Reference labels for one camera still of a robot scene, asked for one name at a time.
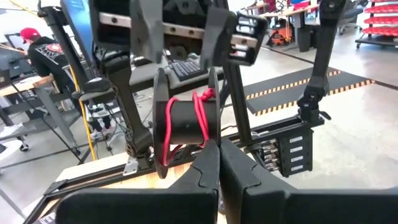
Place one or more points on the red cap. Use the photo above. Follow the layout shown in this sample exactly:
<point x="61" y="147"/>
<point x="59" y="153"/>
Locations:
<point x="29" y="32"/>

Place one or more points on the black labelled hub box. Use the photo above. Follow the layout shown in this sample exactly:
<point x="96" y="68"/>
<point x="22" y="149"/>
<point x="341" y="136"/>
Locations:
<point x="286" y="161"/>
<point x="261" y="31"/>

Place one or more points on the black office chair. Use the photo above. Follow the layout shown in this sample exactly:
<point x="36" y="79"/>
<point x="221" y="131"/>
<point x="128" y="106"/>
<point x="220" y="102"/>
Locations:
<point x="351" y="15"/>

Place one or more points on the wooden work table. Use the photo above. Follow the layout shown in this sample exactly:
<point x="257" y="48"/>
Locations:
<point x="280" y="12"/>

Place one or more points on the black keyboard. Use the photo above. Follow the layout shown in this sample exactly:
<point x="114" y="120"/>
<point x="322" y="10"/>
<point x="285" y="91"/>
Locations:
<point x="186" y="70"/>

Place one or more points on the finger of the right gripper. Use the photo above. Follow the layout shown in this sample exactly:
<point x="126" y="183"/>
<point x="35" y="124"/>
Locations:
<point x="147" y="28"/>
<point x="219" y="37"/>

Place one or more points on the blue screen monitor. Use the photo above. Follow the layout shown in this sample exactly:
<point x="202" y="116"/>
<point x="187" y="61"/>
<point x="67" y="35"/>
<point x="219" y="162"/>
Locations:
<point x="77" y="28"/>

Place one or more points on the person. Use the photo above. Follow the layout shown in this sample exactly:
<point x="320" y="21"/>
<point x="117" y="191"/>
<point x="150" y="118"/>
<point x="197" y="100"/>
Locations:
<point x="46" y="59"/>

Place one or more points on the silver frame bracket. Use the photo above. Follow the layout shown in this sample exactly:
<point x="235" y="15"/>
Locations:
<point x="130" y="166"/>

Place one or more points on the black frame upright post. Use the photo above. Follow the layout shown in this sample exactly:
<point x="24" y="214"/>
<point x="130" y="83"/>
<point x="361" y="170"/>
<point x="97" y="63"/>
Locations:
<point x="239" y="109"/>

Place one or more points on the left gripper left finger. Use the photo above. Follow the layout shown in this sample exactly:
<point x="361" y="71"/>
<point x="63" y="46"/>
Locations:
<point x="140" y="208"/>

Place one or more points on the wooden desk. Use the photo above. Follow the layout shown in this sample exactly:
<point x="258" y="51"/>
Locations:
<point x="28" y="85"/>

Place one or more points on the grey desk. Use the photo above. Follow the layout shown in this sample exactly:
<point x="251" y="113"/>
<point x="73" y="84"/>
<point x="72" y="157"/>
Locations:
<point x="149" y="77"/>

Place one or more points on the grey metal desk frame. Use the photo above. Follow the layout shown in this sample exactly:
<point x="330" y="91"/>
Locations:
<point x="49" y="105"/>

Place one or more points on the black striped floor mat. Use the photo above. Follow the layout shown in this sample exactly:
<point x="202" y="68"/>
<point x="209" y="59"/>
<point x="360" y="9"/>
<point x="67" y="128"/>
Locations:
<point x="280" y="99"/>

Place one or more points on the black trash bin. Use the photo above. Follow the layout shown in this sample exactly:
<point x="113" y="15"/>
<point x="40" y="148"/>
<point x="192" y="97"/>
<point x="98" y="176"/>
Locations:
<point x="303" y="39"/>

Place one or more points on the orange shop vacuum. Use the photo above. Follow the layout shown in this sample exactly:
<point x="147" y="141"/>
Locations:
<point x="280" y="34"/>

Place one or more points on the parts bin rack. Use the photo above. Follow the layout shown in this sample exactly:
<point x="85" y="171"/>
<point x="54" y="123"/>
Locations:
<point x="379" y="31"/>

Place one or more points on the floor power strip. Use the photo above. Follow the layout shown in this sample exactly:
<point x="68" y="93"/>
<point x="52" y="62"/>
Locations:
<point x="99" y="118"/>

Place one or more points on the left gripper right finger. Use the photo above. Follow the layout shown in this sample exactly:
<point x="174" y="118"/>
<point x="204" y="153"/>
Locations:
<point x="280" y="208"/>

